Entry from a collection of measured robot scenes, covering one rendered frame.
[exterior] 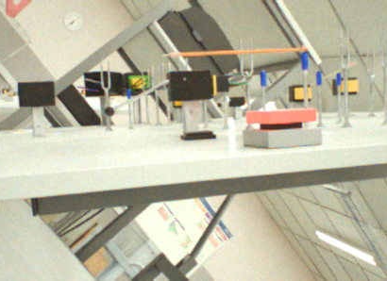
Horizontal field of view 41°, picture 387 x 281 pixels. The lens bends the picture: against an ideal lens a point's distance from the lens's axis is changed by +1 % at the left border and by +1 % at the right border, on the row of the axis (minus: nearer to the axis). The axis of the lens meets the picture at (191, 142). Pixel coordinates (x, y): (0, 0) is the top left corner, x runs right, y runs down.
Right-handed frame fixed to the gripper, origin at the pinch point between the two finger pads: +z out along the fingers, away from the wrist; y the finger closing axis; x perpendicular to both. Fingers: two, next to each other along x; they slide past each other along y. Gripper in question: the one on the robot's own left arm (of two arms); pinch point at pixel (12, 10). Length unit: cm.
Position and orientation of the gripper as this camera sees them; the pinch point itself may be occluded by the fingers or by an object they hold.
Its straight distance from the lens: 97.0
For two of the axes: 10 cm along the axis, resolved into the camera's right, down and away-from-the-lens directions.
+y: -3.6, -1.3, 9.2
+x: -8.4, -3.7, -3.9
